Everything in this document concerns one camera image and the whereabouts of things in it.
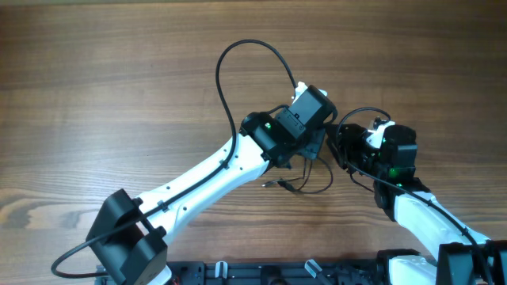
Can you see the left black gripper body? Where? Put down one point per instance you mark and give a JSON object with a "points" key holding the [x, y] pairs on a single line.
{"points": [[310, 143]]}

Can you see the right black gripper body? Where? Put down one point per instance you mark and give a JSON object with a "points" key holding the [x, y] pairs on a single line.
{"points": [[359, 152]]}

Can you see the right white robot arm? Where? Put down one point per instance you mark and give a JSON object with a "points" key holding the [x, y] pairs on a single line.
{"points": [[386, 153]]}

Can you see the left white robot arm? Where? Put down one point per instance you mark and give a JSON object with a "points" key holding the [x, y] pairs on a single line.
{"points": [[130, 236]]}

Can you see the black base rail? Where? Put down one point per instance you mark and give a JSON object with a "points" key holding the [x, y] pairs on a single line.
{"points": [[342, 272]]}

